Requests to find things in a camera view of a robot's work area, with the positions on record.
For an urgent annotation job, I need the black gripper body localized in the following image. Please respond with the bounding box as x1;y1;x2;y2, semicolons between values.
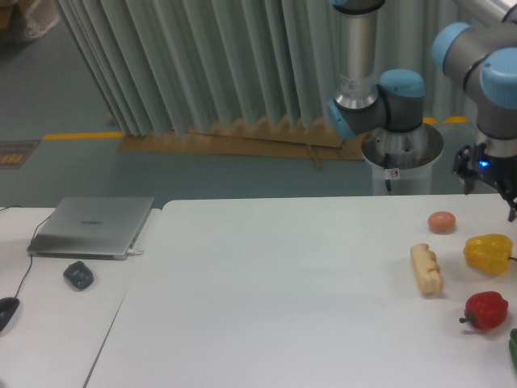
473;141;516;192

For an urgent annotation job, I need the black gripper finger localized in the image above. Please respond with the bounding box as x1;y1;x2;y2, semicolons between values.
499;183;516;221
452;145;477;195

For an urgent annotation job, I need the yellow toy bell pepper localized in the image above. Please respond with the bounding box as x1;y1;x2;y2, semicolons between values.
463;234;513;276

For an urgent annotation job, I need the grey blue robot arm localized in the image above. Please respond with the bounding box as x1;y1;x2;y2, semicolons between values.
327;1;516;219

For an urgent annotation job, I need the red toy bell pepper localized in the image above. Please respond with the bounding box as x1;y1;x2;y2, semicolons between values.
459;291;509;331

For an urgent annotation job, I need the green toy pepper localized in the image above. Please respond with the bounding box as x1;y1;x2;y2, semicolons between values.
508;328;517;370

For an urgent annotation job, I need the brown toy egg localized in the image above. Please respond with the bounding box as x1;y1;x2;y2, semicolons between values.
427;211;456;234

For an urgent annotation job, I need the toy bread loaf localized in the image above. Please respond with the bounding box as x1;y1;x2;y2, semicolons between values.
410;243;443;297

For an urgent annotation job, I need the flat brown cardboard sheet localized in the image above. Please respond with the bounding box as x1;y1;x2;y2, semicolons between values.
119;116;364;168

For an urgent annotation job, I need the pale green folding curtain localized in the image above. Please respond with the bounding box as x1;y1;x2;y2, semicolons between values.
56;0;517;136

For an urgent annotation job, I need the silver closed laptop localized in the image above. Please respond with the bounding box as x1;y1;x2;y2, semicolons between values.
27;196;154;259

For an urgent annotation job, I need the small black controller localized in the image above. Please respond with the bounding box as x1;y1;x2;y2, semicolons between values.
63;261;95;291

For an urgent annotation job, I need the black computer mouse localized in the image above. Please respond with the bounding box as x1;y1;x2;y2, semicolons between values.
0;297;20;331

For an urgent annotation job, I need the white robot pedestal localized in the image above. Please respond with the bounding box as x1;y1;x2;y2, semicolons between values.
361;123;443;196

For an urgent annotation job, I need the black mouse cable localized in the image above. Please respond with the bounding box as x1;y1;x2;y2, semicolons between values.
0;205;56;300

